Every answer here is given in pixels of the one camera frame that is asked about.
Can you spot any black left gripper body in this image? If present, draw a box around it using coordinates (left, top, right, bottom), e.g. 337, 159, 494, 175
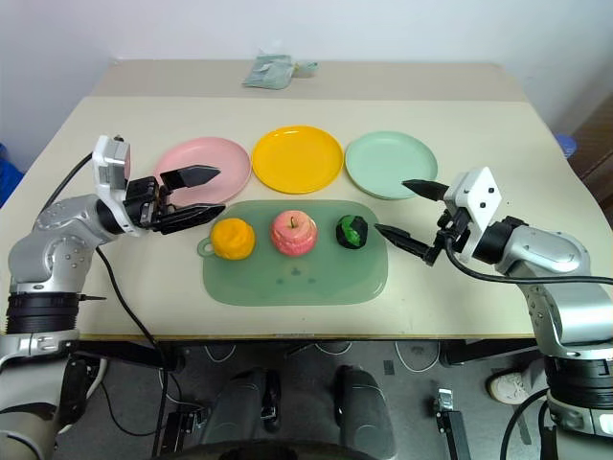
123, 175, 174, 233

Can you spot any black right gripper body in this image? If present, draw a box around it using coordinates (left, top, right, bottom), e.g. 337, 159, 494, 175
434, 204, 474, 256

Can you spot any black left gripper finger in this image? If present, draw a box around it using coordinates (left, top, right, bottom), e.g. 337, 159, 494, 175
159, 164, 222, 190
153, 202, 227, 237

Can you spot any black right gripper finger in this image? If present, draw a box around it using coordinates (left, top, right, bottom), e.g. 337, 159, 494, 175
400, 178, 450, 202
374, 223, 441, 267

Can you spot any pink plate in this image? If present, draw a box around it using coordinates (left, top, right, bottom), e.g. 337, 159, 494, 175
153, 136, 253, 206

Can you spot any light green plate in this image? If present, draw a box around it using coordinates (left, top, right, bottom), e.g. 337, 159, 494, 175
344, 130, 439, 201

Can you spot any orange toy fruit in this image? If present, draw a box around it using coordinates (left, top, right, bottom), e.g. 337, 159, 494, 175
209, 217, 257, 262

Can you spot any dark green vegetable toy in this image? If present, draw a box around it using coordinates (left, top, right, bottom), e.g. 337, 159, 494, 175
334, 214, 371, 249

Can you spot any yellow plate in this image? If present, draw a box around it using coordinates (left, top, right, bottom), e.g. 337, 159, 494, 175
251, 125, 345, 196

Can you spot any pink toy apple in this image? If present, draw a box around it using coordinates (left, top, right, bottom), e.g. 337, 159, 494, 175
270, 209, 319, 256

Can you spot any translucent green cutting board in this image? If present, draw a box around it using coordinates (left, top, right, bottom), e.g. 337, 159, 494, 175
196, 198, 390, 307

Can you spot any folded grey-green cloth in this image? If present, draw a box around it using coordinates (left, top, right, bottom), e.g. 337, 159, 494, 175
241, 53, 295, 91

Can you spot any blue round stool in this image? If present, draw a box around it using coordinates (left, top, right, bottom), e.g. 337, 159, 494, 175
555, 132, 579, 160

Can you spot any blue plastic bin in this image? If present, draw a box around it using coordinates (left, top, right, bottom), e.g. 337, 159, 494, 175
0, 142, 26, 208

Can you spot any brown wooden furniture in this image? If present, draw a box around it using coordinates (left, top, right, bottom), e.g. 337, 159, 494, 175
571, 92, 613, 222

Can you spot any white sneaker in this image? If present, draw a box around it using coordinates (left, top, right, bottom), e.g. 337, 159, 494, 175
487, 367, 546, 406

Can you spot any dark rounded shape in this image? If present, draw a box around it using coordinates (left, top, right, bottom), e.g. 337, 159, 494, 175
331, 364, 397, 460
199, 367, 284, 447

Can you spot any black metal floor stand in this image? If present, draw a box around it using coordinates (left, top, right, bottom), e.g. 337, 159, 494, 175
432, 387, 474, 460

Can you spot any black floor box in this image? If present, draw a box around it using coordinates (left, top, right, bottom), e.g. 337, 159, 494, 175
151, 405, 213, 459

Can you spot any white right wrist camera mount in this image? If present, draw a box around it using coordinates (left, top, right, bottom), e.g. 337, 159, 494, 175
443, 166, 507, 263

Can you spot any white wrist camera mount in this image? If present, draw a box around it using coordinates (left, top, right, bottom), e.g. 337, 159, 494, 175
443, 166, 507, 263
91, 135, 145, 238

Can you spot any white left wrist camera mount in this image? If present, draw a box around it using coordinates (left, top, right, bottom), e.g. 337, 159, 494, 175
91, 135, 145, 238

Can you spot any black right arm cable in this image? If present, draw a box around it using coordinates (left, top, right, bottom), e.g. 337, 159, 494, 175
443, 235, 613, 288

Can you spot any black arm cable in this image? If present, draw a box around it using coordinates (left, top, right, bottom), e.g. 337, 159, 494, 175
37, 151, 174, 460
443, 235, 613, 288

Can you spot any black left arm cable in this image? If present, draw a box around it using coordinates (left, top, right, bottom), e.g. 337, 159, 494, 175
37, 151, 174, 460

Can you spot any black table frame bar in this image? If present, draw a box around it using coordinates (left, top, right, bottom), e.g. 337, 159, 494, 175
70, 340, 184, 374
437, 338, 543, 368

